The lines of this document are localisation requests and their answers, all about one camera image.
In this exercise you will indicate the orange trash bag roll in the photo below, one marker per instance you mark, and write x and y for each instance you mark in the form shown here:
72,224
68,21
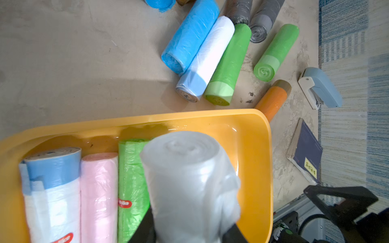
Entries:
184,2

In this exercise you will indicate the white blue-end trash bag roll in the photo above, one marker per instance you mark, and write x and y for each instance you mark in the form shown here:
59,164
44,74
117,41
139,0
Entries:
195,80

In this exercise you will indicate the yellow plastic storage tray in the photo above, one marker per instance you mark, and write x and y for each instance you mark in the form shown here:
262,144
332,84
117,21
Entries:
243,133

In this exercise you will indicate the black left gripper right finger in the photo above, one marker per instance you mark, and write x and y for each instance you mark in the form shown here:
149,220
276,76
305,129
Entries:
234,235

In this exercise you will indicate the grey trash bag roll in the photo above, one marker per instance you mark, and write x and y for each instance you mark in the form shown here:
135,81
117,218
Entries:
263,20
238,11

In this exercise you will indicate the light blue trash bag roll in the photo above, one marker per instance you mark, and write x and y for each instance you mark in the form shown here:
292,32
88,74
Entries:
189,37

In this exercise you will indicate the white blue trash bag roll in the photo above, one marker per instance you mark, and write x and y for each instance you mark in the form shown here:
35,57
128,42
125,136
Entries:
52,195

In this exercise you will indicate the pink trash bag roll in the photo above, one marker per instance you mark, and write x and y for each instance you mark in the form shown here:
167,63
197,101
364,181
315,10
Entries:
99,198

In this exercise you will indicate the white labelled trash bag roll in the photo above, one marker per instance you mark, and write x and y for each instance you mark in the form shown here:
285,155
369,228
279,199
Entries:
193,187

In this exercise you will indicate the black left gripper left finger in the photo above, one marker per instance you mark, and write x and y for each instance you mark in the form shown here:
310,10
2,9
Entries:
145,232

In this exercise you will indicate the dark blue notebook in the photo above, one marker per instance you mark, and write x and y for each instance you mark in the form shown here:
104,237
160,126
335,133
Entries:
305,152

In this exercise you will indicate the small orange roll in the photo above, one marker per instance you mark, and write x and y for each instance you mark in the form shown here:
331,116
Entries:
274,98

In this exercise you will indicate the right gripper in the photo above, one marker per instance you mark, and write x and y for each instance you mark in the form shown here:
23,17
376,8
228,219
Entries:
373,228

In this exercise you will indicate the green trash bag roll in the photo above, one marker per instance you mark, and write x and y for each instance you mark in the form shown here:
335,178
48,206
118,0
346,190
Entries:
275,54
134,200

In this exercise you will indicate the green roll beside white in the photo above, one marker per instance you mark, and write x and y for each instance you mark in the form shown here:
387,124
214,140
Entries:
222,85

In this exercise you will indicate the light blue stapler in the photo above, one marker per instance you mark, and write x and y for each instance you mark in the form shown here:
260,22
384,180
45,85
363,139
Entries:
318,89

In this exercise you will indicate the grey trash bag roll right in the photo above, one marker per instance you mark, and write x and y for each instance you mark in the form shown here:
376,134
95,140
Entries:
263,20

